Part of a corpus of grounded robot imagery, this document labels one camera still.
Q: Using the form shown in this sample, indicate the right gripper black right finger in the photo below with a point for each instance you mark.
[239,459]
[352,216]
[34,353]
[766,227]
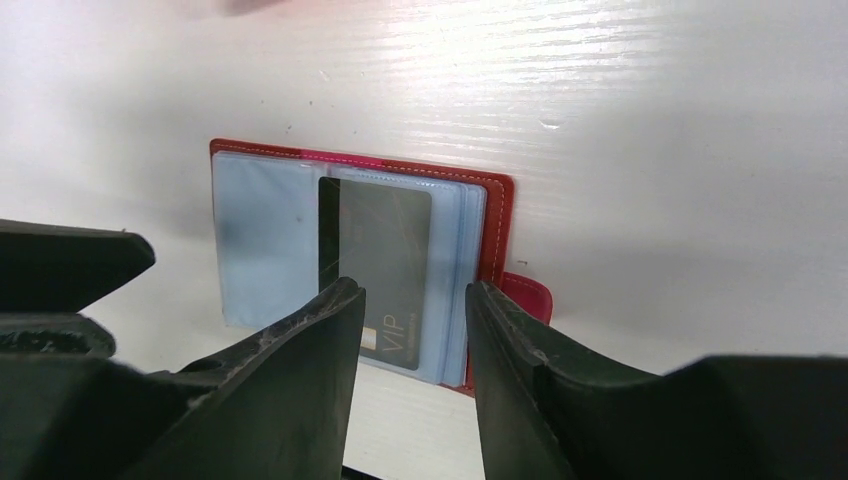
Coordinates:
[549,407]

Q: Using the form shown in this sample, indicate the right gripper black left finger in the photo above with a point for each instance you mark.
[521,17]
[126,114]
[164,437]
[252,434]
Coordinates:
[275,405]

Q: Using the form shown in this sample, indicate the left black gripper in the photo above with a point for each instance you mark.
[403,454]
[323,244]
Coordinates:
[51,273]

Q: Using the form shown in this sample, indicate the red leather card holder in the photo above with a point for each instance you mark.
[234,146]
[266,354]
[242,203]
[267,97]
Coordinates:
[265,210]

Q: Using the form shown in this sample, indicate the black VIP credit card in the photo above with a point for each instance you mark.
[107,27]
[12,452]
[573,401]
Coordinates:
[379,236]

